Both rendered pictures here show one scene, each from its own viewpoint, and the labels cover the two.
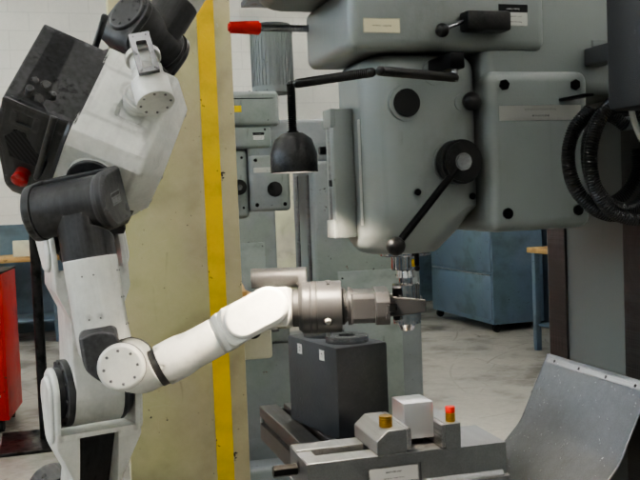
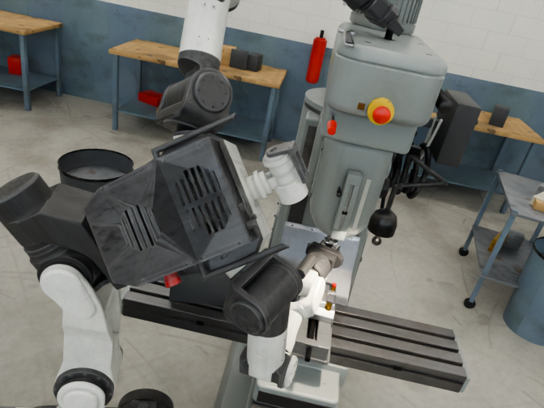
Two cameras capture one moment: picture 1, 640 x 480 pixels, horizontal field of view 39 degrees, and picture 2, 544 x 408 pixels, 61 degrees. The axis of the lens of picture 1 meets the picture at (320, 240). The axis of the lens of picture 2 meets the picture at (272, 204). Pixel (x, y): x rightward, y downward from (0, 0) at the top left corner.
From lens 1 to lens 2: 183 cm
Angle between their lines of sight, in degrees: 71
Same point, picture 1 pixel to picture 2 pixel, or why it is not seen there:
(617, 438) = (348, 261)
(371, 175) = (369, 208)
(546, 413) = (295, 251)
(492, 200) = not seen: hidden behind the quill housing
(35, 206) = (273, 316)
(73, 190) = (289, 291)
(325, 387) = (220, 283)
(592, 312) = not seen: hidden behind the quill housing
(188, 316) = not seen: outside the picture
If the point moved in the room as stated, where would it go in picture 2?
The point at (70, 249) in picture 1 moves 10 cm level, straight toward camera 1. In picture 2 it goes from (282, 328) to (327, 340)
